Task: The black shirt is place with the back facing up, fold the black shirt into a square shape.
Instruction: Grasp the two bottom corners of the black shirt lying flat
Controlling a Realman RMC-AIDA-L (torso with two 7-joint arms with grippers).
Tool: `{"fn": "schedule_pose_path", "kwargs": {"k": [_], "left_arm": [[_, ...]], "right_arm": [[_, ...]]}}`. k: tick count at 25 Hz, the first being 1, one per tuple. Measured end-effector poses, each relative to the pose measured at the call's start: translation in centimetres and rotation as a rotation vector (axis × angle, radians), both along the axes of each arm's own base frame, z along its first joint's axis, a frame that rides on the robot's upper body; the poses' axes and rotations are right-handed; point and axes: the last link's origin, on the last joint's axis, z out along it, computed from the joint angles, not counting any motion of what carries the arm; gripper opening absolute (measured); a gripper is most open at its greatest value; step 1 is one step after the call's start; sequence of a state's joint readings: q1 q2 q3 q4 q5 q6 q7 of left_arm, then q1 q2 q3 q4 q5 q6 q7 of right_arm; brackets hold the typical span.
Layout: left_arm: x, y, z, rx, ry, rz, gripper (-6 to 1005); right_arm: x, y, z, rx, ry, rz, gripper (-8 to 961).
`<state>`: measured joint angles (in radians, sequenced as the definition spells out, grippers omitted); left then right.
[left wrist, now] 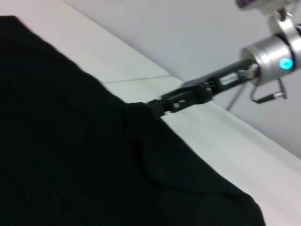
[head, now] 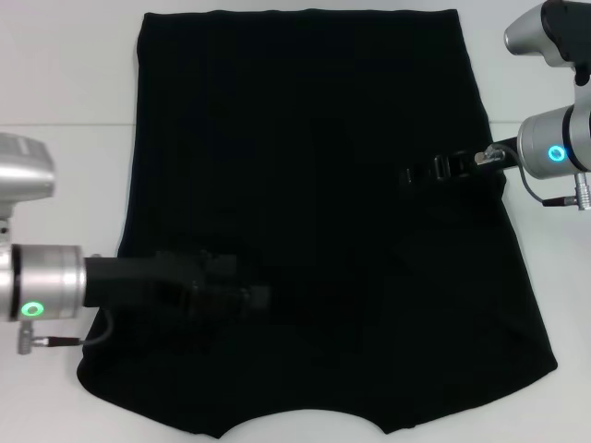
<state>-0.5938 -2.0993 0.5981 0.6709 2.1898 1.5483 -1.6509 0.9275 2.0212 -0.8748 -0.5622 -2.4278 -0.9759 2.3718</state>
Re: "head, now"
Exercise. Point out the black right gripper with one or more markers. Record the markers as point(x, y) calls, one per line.
point(503, 159)

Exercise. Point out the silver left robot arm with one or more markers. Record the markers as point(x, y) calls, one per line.
point(46, 281)

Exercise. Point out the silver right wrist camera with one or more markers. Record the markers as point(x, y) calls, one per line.
point(526, 32)

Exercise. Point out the black shirt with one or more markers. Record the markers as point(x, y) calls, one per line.
point(295, 138)

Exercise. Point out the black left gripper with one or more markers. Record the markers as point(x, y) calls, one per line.
point(129, 281)

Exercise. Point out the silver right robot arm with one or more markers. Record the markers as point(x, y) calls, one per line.
point(540, 134)

